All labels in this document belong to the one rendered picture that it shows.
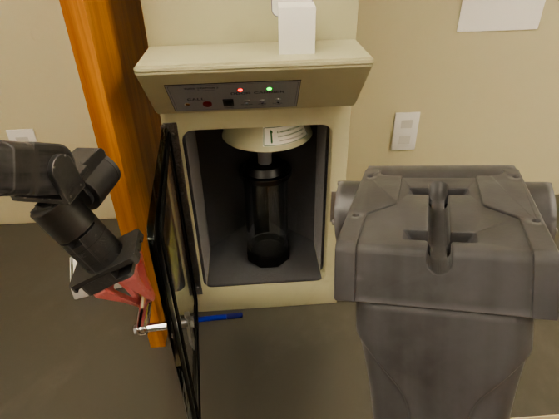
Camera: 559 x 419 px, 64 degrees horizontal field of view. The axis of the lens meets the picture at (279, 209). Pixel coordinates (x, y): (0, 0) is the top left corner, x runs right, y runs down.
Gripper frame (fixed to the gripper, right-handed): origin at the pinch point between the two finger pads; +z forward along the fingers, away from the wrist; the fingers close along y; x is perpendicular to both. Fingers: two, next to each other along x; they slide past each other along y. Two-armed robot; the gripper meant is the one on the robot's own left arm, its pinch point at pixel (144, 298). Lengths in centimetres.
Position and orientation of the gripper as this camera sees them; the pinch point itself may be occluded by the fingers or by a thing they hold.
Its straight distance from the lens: 69.7
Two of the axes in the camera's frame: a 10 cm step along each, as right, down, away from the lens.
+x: 1.5, 5.5, -8.3
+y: -8.9, 4.3, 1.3
